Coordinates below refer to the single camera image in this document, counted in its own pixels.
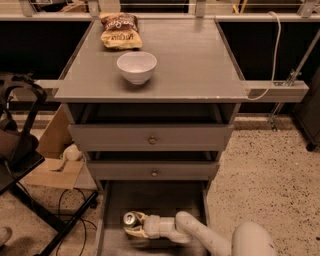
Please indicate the black chair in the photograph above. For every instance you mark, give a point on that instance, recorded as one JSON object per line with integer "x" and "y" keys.
{"x": 19, "y": 157}

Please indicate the grey metal rail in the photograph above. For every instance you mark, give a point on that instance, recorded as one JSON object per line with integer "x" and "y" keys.
{"x": 267, "y": 92}

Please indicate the brown yellow chip bag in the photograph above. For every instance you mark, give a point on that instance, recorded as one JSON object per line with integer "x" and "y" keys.
{"x": 120, "y": 31}

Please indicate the white ceramic bowl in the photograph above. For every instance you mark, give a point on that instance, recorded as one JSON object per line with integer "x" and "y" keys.
{"x": 137, "y": 67}

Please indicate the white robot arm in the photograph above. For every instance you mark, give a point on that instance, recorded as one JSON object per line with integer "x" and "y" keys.
{"x": 248, "y": 239}

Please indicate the green soda can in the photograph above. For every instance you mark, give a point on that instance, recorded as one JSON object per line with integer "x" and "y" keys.
{"x": 130, "y": 220}

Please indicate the white plastic bottle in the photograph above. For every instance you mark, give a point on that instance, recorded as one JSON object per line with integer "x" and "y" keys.
{"x": 72, "y": 153}

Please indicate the grey top drawer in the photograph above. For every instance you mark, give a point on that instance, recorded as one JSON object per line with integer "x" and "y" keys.
{"x": 151, "y": 137}

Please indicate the grey middle drawer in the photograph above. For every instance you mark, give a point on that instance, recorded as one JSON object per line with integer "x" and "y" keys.
{"x": 152, "y": 170}

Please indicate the grey open bottom drawer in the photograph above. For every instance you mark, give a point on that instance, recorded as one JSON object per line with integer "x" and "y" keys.
{"x": 163, "y": 198}

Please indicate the cardboard box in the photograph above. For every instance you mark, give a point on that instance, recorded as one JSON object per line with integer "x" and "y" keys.
{"x": 55, "y": 171}

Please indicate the grey drawer cabinet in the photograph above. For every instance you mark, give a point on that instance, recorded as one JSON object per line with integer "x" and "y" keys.
{"x": 194, "y": 82}

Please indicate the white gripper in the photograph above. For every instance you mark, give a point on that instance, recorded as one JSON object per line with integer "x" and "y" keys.
{"x": 152, "y": 226}

